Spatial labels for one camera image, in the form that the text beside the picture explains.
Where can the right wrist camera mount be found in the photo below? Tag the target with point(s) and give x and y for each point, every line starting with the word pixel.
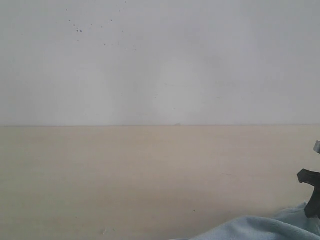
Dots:
pixel 317 147

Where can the light blue towel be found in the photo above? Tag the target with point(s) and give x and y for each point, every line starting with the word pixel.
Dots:
pixel 287 224

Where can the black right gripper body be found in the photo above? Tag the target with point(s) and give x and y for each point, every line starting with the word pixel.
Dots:
pixel 312 209

